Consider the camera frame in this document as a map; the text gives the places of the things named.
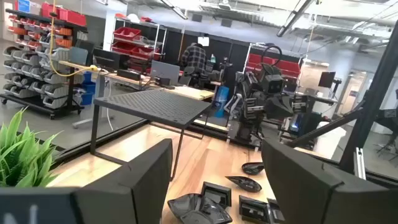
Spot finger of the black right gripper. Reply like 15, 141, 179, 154
266, 94, 280, 119
279, 94, 295, 119

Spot black square mini plate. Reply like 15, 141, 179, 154
267, 198, 285, 224
200, 181, 233, 208
238, 195, 271, 224

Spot wooden workshop desk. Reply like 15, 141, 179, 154
58, 60, 216, 130

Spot blue sign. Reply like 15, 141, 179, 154
17, 0, 32, 14

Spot grey laptop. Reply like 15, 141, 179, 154
150, 60, 181, 86

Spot green plant in white pot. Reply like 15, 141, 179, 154
0, 107, 63, 188

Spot rack with red bins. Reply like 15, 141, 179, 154
244, 43, 302, 80

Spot blue bin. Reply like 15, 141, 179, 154
213, 85, 231, 119

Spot black monitor on stand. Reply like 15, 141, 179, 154
317, 71, 343, 94

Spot yellow cable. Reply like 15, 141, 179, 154
48, 0, 100, 78

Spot person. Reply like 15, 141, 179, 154
179, 42, 208, 77

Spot black case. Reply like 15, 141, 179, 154
116, 68, 142, 82

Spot wire shelf with red bins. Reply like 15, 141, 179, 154
110, 14, 167, 74

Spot black office chair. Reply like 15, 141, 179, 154
374, 107, 398, 162

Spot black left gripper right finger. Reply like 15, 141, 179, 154
261, 138, 398, 224

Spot white office chair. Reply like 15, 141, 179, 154
223, 92, 244, 121

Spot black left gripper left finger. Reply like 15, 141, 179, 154
0, 138, 174, 224

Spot silver aluminium extrusion piece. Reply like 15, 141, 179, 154
353, 147, 367, 180

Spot black wavy round mini plate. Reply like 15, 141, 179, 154
167, 192, 233, 224

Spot black perforated metal shelf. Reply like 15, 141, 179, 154
90, 88, 213, 182

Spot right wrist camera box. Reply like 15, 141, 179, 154
264, 73, 285, 94

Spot blue crates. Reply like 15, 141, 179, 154
80, 71, 97, 106

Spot black teardrop mini plate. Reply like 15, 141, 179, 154
241, 162, 265, 176
225, 175, 263, 193

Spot white box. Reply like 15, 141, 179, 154
312, 121, 348, 160

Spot black desk monitor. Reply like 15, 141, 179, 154
92, 47, 130, 72

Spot rack with grey storage bins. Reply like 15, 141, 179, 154
0, 7, 88, 121

